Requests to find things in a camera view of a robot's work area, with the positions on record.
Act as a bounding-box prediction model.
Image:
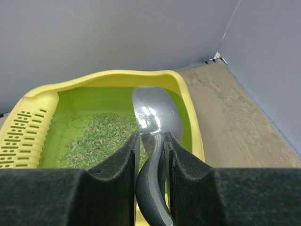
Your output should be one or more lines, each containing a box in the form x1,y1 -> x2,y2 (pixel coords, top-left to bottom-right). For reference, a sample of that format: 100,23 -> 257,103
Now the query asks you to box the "silver metal scoop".
132,86 -> 183,226

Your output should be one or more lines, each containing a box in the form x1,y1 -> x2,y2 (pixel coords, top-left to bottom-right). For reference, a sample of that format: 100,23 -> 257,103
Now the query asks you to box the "yellow green litter box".
0,69 -> 206,226

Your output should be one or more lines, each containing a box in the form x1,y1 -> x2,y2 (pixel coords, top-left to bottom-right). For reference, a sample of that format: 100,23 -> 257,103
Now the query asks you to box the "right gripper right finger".
165,132 -> 301,226

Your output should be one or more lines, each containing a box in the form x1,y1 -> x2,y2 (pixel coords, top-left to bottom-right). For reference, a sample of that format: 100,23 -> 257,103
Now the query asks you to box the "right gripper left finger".
0,132 -> 140,226

